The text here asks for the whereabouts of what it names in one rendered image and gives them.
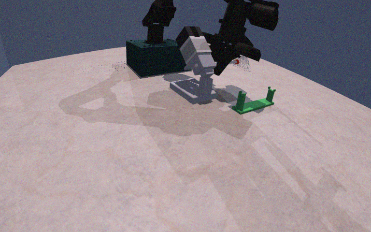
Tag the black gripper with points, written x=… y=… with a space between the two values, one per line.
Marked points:
x=223 y=53

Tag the green cradle with two notched uprights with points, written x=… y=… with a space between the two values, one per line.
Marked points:
x=242 y=107

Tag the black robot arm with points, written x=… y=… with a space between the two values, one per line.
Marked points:
x=260 y=13

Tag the grey pin with red cap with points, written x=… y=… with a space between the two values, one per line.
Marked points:
x=235 y=61

